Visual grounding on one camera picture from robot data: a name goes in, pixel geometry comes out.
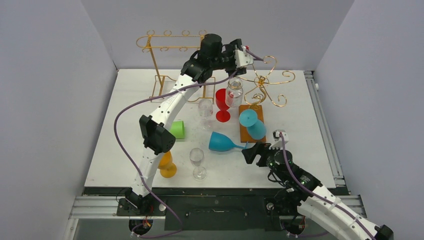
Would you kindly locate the orange plastic goblet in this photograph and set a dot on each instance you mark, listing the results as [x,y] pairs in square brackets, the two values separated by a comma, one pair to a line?
[166,166]

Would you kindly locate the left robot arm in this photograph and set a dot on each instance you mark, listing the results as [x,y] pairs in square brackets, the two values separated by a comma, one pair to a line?
[212,55]

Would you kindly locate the small clear front wine glass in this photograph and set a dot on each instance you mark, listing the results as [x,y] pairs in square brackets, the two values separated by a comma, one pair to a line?
[197,157]

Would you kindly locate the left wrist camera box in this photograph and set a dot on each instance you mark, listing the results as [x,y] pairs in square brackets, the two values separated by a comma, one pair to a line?
[242,57]

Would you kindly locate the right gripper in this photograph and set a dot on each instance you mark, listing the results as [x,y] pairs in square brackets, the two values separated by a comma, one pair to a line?
[261,155]

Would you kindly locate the green plastic goblet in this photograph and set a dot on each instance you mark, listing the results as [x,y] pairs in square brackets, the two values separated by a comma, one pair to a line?
[177,129]

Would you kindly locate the clear patterned wine glass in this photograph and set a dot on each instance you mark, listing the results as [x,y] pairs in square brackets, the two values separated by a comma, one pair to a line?
[234,93]

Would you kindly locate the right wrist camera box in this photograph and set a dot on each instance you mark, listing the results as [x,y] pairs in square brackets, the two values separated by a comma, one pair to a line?
[280,139]

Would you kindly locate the gold hook rack wooden base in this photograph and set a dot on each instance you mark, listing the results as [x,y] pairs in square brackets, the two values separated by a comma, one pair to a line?
[254,97]

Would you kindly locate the red plastic goblet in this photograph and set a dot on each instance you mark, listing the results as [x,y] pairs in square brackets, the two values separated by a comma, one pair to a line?
[222,115]

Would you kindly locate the aluminium table frame rail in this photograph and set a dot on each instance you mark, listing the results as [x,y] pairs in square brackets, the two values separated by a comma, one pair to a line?
[353,201]

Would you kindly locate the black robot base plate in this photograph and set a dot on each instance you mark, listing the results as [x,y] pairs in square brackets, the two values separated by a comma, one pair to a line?
[213,209]

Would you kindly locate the clear glass near red goblet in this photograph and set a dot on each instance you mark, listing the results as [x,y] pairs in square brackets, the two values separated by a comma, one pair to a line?
[205,110]

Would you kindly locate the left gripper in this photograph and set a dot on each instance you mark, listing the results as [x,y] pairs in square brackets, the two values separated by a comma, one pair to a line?
[231,49]

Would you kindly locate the blue plastic goblet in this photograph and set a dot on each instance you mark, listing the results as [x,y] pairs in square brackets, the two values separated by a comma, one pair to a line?
[254,126]
[219,142]

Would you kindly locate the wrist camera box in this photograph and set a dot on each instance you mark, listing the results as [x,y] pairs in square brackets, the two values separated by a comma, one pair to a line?
[280,139]
[242,57]

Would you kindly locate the tall gold wire glass rack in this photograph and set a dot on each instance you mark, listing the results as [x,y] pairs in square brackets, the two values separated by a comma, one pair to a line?
[147,45]

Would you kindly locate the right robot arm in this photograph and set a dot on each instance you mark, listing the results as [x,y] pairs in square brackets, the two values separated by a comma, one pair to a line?
[312,199]

